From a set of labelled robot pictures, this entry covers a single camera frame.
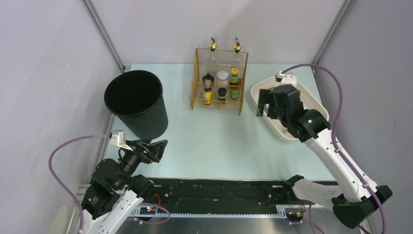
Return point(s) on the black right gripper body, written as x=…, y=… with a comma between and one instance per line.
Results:
x=272, y=105

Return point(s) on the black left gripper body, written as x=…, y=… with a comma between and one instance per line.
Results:
x=145, y=152

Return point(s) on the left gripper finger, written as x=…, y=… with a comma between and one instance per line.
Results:
x=159, y=145
x=154, y=157

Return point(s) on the small black lid spice jar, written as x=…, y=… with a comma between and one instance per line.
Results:
x=222, y=96

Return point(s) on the oil bottle with brown liquid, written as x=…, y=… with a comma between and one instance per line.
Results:
x=237, y=56

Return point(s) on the silver lid spice jar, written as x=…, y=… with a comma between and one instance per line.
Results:
x=222, y=79

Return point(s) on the small yellow label bottle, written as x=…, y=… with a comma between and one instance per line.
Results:
x=207, y=96

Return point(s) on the clear glass oil bottle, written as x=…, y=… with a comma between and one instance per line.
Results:
x=212, y=57

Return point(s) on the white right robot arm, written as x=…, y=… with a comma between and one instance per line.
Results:
x=357, y=196

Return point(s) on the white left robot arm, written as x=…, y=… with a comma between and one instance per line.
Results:
x=115, y=191

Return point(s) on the white plastic basin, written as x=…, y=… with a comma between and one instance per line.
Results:
x=309, y=100

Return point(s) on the black plastic trash bin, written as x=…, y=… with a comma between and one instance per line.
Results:
x=136, y=98

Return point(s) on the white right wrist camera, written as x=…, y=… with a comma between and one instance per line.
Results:
x=286, y=79

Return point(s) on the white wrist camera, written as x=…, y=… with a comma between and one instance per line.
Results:
x=286, y=79
x=118, y=138

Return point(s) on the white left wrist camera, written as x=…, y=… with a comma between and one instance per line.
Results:
x=118, y=138

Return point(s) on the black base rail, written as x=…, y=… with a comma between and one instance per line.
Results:
x=219, y=197

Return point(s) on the yellow wire basket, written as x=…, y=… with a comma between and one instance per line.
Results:
x=224, y=63

